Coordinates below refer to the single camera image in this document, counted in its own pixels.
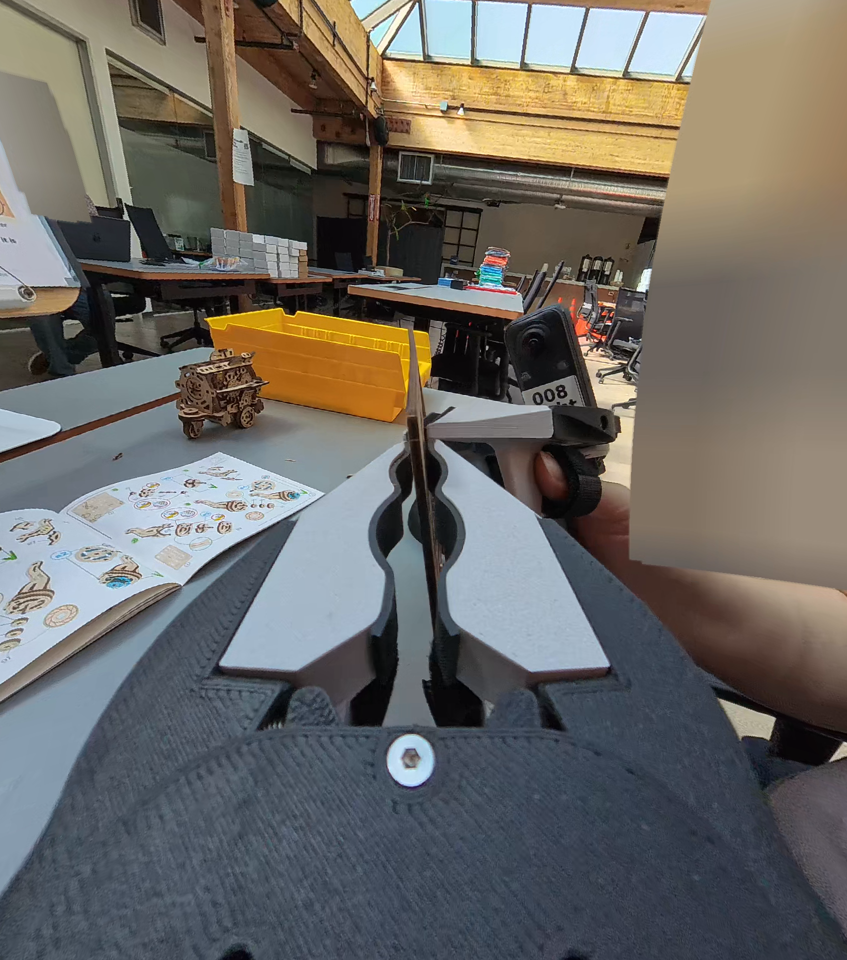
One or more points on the grey wood-edged desk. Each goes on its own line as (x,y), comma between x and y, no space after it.
(431,294)
(191,268)

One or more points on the person's right forearm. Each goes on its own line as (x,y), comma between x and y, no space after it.
(768,645)

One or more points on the black office chair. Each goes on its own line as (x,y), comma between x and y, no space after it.
(540,289)
(791,739)
(622,330)

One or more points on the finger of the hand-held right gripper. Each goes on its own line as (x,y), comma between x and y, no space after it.
(495,426)

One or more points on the grey ventilation duct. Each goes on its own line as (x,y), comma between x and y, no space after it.
(543,180)

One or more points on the paper notice on post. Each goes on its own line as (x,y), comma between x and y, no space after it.
(243,156)

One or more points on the wooden support post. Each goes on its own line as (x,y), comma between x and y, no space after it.
(225,112)

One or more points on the wall vent grille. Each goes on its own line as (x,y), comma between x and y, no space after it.
(416,167)

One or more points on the wooden clipboard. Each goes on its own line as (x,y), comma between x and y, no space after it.
(48,309)

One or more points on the laser-cut wooden parts sheet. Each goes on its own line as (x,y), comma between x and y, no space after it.
(420,420)

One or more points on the black hanging speaker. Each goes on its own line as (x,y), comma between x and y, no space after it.
(381,130)

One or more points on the assembled wooden vehicle model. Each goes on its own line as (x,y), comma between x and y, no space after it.
(217,394)

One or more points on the bare indoor tree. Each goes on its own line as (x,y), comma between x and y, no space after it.
(408,225)

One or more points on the white display stand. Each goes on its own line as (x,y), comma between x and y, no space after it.
(3,427)

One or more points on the stack of colourful items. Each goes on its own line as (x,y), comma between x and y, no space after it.
(494,268)

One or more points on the stack of white boxes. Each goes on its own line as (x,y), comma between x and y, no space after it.
(258,251)

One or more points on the clear plastic bag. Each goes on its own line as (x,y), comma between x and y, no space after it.
(226,263)

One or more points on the black laptop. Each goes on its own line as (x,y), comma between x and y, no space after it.
(144,229)
(97,240)

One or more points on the open instruction booklet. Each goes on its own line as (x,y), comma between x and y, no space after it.
(93,570)

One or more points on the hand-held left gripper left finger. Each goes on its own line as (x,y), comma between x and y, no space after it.
(303,600)

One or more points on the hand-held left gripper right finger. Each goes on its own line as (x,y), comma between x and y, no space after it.
(521,600)

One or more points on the yellow plastic bin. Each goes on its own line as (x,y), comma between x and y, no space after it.
(318,360)

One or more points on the person's right hand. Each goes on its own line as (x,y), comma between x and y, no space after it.
(607,525)

